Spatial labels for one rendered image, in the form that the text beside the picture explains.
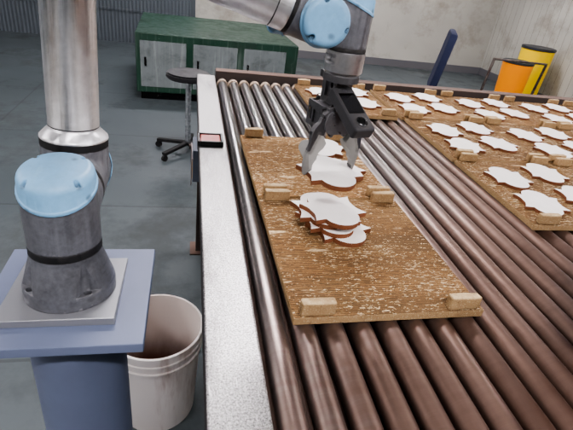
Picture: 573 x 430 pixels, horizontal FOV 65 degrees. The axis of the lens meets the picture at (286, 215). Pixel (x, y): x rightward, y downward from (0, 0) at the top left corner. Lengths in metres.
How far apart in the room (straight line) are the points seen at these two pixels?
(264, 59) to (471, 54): 5.14
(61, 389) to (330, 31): 0.77
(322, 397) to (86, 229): 0.45
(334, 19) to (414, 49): 8.06
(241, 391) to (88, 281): 0.33
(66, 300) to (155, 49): 4.19
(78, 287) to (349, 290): 0.46
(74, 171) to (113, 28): 7.17
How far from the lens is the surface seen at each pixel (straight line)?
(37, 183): 0.76
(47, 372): 0.95
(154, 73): 4.93
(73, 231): 0.78
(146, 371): 1.49
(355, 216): 0.96
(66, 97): 0.86
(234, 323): 0.75
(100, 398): 0.99
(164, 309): 1.69
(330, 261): 0.89
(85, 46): 0.85
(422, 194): 1.30
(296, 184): 1.16
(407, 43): 8.67
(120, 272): 0.92
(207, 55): 4.90
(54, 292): 0.83
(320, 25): 0.70
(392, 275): 0.89
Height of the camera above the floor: 1.43
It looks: 29 degrees down
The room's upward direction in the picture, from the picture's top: 8 degrees clockwise
